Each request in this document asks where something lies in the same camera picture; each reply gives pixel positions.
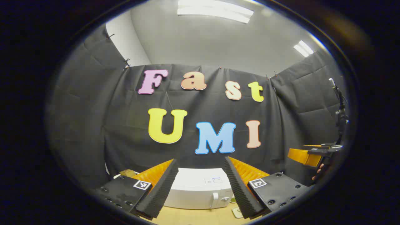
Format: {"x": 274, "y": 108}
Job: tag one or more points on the black backdrop cloth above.
{"x": 200, "y": 106}

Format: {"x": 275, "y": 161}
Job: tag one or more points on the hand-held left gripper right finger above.
{"x": 240, "y": 190}

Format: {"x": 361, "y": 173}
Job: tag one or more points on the large ceiling light panel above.
{"x": 215, "y": 11}

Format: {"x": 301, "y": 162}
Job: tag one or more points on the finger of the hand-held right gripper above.
{"x": 304, "y": 157}
{"x": 317, "y": 145}

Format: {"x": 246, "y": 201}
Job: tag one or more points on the white microwave oven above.
{"x": 197, "y": 190}

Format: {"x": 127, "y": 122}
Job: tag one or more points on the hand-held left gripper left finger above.
{"x": 159, "y": 190}

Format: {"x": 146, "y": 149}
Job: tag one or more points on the small ceiling light panel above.
{"x": 303, "y": 48}

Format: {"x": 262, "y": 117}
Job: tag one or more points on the brown bread slice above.
{"x": 127, "y": 173}

